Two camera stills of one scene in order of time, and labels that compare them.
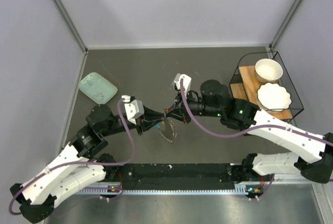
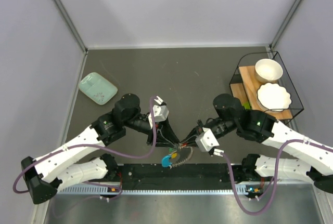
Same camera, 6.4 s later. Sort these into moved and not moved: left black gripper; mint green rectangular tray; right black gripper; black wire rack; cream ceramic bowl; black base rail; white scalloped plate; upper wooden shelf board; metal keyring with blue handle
Moved: metal keyring with blue handle; left black gripper; right black gripper
Not moved: white scalloped plate; mint green rectangular tray; black wire rack; black base rail; cream ceramic bowl; upper wooden shelf board
